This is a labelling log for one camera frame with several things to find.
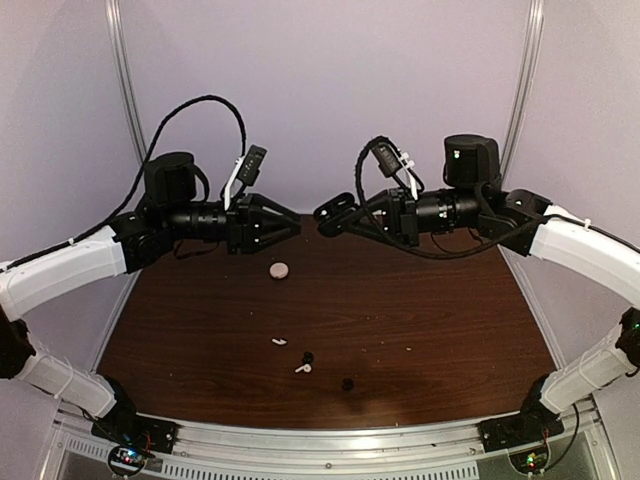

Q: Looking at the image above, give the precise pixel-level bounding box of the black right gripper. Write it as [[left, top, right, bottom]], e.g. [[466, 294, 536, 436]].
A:
[[341, 184, 485, 247]]

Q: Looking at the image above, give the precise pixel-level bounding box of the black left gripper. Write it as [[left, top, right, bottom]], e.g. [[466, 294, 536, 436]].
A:
[[164, 191, 301, 254]]

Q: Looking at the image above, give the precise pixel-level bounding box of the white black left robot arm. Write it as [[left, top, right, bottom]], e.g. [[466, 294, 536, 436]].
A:
[[1, 152, 301, 444]]

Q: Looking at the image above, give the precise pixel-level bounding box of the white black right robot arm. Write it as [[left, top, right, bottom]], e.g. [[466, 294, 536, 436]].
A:
[[355, 134, 639, 442]]

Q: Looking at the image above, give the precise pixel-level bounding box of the white round charging case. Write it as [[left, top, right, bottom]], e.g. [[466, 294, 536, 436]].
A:
[[269, 262, 290, 280]]

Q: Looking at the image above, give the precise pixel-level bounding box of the black earbud lower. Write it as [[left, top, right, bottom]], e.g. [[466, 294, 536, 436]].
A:
[[341, 378, 354, 391]]

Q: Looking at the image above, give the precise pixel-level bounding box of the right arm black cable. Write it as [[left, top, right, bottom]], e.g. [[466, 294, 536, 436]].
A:
[[352, 134, 501, 260]]

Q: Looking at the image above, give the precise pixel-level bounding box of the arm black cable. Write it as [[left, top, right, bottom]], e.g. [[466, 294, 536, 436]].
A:
[[0, 94, 249, 271], [352, 134, 501, 260]]

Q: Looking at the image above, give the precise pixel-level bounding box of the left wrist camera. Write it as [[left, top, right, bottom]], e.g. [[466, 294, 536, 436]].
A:
[[237, 145, 267, 186]]

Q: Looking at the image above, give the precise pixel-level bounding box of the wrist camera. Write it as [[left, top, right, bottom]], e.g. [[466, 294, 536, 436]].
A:
[[237, 145, 267, 186], [372, 142, 402, 178]]

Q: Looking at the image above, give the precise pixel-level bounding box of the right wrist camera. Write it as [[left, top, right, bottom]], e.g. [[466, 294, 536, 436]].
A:
[[372, 142, 402, 178]]

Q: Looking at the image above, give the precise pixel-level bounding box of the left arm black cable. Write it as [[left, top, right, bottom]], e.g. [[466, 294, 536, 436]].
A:
[[0, 94, 249, 271]]

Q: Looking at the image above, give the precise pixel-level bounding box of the front aluminium rail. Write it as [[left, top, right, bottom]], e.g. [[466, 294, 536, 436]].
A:
[[49, 404, 606, 480]]

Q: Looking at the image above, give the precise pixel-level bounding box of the right aluminium frame post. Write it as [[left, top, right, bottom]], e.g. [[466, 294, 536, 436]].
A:
[[501, 0, 545, 178]]

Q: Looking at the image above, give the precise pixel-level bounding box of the aluminium frame post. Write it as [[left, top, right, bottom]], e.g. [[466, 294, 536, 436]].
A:
[[103, 0, 166, 321], [501, 0, 545, 178]]

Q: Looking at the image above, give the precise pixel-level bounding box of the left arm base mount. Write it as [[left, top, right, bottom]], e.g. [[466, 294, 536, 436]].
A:
[[85, 415, 178, 479]]

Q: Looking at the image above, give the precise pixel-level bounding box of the left aluminium frame post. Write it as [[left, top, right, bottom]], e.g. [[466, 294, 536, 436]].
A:
[[103, 0, 166, 321]]

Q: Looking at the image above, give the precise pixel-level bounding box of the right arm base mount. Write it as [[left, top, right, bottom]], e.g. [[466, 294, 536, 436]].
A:
[[478, 413, 565, 476]]

